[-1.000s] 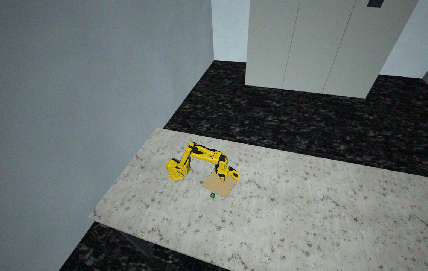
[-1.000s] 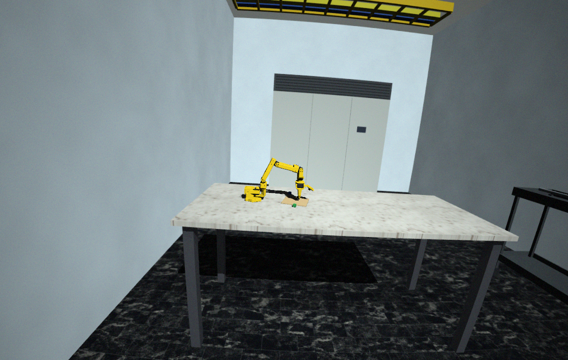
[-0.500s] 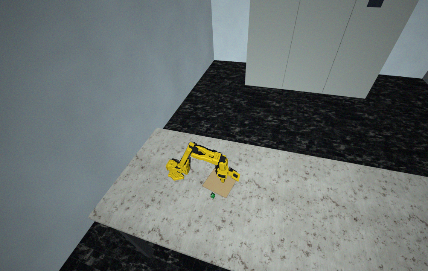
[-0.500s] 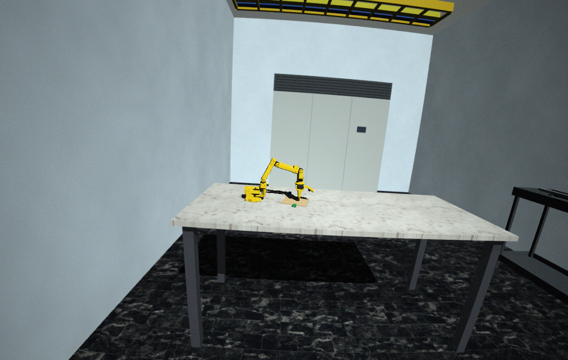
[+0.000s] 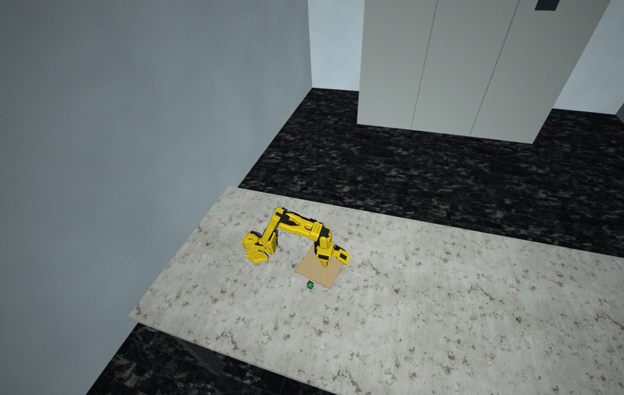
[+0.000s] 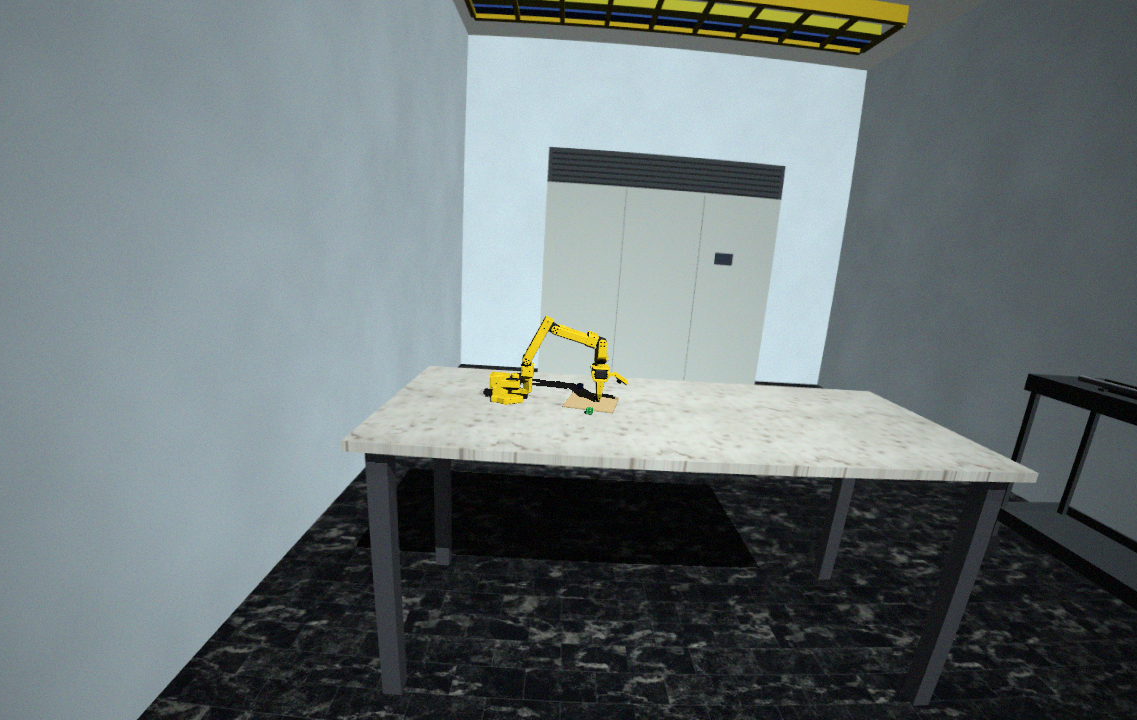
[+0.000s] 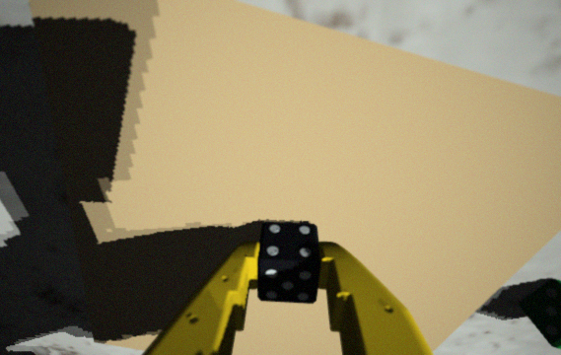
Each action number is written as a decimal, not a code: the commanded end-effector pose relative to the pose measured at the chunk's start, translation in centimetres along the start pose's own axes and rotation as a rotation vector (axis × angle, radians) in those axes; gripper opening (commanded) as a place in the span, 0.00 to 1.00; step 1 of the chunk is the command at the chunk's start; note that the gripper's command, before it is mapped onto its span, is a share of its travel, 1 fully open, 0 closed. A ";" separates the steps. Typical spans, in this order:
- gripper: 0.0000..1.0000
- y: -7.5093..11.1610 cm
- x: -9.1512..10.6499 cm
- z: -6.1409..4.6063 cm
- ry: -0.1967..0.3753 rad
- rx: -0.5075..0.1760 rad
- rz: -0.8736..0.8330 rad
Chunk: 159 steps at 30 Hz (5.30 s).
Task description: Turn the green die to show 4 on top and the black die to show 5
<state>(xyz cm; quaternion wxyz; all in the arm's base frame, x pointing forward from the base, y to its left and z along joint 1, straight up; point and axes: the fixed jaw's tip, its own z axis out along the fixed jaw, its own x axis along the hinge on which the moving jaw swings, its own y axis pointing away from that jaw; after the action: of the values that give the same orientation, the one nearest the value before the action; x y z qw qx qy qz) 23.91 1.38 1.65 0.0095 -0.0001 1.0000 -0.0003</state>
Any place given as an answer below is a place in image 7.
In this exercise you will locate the tan square mat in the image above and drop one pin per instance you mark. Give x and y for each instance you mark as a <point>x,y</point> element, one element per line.
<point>183,125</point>

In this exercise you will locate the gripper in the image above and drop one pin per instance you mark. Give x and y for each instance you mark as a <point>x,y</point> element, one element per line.
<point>368,317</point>

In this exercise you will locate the black die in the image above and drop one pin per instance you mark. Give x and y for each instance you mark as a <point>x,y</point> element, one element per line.
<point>288,263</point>

